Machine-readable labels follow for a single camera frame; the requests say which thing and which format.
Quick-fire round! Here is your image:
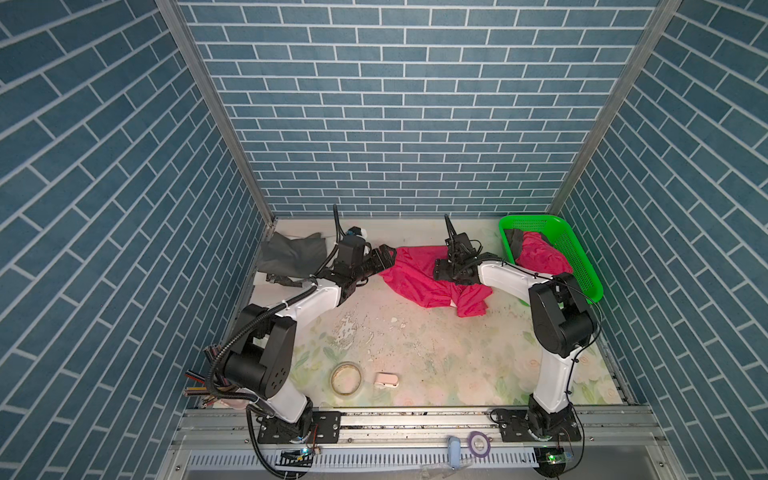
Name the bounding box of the magenta t shirt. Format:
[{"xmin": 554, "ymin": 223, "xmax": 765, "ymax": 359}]
[
  {"xmin": 511, "ymin": 231, "xmax": 573, "ymax": 275},
  {"xmin": 379, "ymin": 246, "xmax": 493, "ymax": 318}
]

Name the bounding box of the green plastic basket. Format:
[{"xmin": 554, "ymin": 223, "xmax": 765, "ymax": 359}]
[{"xmin": 499, "ymin": 214, "xmax": 604, "ymax": 303}]

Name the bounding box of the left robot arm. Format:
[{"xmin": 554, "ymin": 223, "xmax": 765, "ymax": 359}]
[{"xmin": 205, "ymin": 234, "xmax": 397, "ymax": 427}]

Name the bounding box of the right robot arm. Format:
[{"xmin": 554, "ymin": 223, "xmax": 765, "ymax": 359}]
[{"xmin": 434, "ymin": 224, "xmax": 598, "ymax": 439}]

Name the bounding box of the folded grey t shirt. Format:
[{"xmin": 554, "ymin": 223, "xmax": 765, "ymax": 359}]
[{"xmin": 256, "ymin": 232, "xmax": 328, "ymax": 278}]

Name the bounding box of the pink eraser block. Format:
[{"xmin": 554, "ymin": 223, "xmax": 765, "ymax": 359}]
[{"xmin": 374, "ymin": 372, "xmax": 399, "ymax": 388}]

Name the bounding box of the tape roll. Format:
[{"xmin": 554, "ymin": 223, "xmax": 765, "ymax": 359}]
[{"xmin": 329, "ymin": 362, "xmax": 363, "ymax": 397}]

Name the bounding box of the cup of coloured pencils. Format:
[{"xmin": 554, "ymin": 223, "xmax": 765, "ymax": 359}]
[{"xmin": 183, "ymin": 345, "xmax": 245, "ymax": 410}]

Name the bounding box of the blue white small bottle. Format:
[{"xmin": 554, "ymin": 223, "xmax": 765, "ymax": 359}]
[{"xmin": 448, "ymin": 436, "xmax": 461, "ymax": 470}]

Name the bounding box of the left circuit board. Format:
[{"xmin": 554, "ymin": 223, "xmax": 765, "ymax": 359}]
[{"xmin": 276, "ymin": 447, "xmax": 315, "ymax": 469}]

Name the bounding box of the circuit board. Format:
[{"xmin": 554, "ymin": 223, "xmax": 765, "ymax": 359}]
[
  {"xmin": 534, "ymin": 447, "xmax": 570, "ymax": 479},
  {"xmin": 276, "ymin": 447, "xmax": 315, "ymax": 469}
]

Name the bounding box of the right circuit board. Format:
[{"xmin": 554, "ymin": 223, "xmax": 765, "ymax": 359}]
[{"xmin": 534, "ymin": 447, "xmax": 570, "ymax": 479}]

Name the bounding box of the left black corrugated cable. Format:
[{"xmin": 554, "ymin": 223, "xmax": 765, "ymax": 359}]
[{"xmin": 206, "ymin": 203, "xmax": 349, "ymax": 480}]

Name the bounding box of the purple tape ring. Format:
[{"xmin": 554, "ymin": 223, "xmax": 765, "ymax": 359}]
[{"xmin": 466, "ymin": 430, "xmax": 493, "ymax": 460}]

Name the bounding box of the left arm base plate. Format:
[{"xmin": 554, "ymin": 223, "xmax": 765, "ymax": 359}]
[{"xmin": 257, "ymin": 409, "xmax": 341, "ymax": 445}]

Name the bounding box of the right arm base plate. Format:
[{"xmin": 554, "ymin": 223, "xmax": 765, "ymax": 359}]
[{"xmin": 489, "ymin": 408, "xmax": 582, "ymax": 442}]

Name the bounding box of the aluminium rail frame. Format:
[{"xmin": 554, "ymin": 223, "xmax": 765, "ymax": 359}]
[{"xmin": 158, "ymin": 405, "xmax": 683, "ymax": 479}]

